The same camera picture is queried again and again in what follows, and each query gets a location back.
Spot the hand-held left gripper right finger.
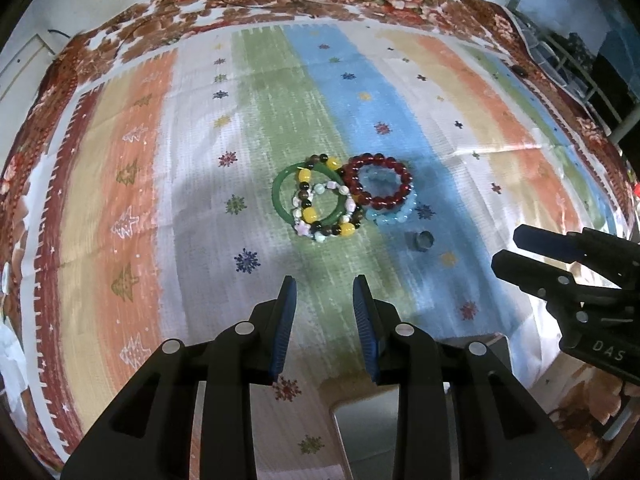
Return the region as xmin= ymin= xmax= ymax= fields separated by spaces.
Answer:
xmin=352 ymin=275 xmax=589 ymax=480

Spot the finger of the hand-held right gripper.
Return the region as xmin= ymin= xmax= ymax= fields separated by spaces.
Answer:
xmin=491 ymin=250 xmax=581 ymax=306
xmin=513 ymin=225 xmax=608 ymax=266

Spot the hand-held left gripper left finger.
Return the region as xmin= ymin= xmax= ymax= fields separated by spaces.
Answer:
xmin=60 ymin=275 xmax=298 ymax=480

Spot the white star bead bracelet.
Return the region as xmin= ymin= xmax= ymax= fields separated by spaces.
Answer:
xmin=291 ymin=180 xmax=359 ymax=242

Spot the metal tin box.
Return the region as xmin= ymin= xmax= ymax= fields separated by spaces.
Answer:
xmin=327 ymin=332 xmax=512 ymax=480

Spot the light blue bead bracelet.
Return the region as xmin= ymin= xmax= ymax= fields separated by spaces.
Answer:
xmin=362 ymin=167 xmax=419 ymax=227

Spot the green jade bangle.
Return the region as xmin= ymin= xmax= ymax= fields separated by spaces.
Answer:
xmin=272 ymin=162 xmax=352 ymax=227

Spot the yellow and brown bead bracelet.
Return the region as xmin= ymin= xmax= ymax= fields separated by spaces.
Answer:
xmin=291 ymin=152 xmax=367 ymax=239

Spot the dark red bead bracelet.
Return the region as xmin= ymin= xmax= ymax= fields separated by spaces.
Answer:
xmin=341 ymin=152 xmax=414 ymax=210

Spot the blue metal rack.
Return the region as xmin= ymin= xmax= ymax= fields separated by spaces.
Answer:
xmin=505 ymin=0 xmax=640 ymax=146

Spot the white cloth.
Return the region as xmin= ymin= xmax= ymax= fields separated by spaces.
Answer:
xmin=0 ymin=317 xmax=32 ymax=428

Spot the white wall panel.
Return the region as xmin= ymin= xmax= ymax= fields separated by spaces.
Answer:
xmin=0 ymin=32 xmax=57 ymax=107

